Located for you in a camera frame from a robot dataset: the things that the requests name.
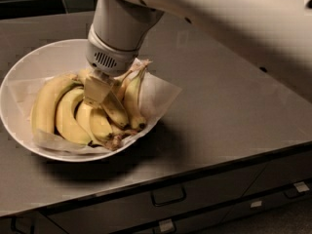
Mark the white drawer label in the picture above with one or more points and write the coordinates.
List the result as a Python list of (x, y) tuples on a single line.
[(301, 187)]

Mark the white paper liner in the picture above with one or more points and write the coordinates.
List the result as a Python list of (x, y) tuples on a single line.
[(155, 98)]

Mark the hidden back yellow banana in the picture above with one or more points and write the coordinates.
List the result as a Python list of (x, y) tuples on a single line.
[(122, 81)]

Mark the right drawer front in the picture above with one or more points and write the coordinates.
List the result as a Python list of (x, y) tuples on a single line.
[(283, 171)]

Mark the black drawer handle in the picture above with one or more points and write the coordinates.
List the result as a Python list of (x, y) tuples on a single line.
[(168, 195)]

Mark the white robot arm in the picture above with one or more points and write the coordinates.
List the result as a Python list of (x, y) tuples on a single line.
[(273, 34)]

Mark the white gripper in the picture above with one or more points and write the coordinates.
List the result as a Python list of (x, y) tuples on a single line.
[(112, 58)]

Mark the upper middle drawer front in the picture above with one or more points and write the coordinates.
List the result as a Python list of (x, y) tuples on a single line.
[(202, 200)]

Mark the small centre yellow banana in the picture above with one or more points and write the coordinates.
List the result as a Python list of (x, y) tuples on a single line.
[(99, 125)]

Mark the white oval bowl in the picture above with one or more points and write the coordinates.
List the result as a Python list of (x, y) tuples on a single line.
[(42, 59)]

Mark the left cabinet door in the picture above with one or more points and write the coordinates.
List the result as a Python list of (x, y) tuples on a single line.
[(30, 223)]

